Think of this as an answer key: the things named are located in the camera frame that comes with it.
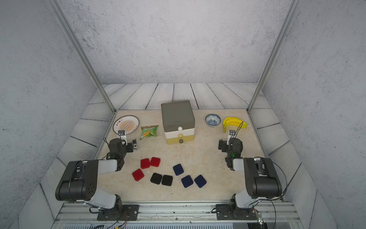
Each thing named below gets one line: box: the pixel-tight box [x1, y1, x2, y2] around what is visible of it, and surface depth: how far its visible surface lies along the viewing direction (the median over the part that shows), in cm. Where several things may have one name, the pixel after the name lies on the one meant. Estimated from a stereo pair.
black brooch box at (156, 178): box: [150, 172, 163, 185], surface depth 85 cm
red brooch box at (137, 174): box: [132, 168, 145, 182], surface depth 88 cm
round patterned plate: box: [112, 114, 140, 136], surface depth 114 cm
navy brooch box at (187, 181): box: [181, 175, 194, 188], surface depth 85 cm
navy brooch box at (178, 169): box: [172, 163, 184, 176], surface depth 90 cm
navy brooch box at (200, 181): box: [194, 174, 207, 188], surface depth 85 cm
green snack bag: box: [139, 124, 159, 141], surface depth 102 cm
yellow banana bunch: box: [222, 116, 248, 134], surface depth 110 cm
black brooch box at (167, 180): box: [161, 174, 173, 187], surface depth 85 cm
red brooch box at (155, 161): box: [150, 156, 161, 168], surface depth 93 cm
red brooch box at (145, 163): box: [140, 157, 151, 170], surface depth 93 cm
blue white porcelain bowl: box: [204, 113, 222, 128], surface depth 113 cm
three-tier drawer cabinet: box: [161, 100, 196, 145], surface depth 93 cm
